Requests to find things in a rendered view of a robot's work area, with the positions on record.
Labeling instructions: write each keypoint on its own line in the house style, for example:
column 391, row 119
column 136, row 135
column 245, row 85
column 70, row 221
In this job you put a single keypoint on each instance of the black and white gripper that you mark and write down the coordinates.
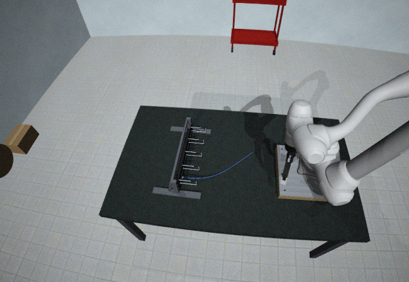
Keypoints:
column 291, row 151

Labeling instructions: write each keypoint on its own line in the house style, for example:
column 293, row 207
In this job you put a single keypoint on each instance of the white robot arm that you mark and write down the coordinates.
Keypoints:
column 337, row 179

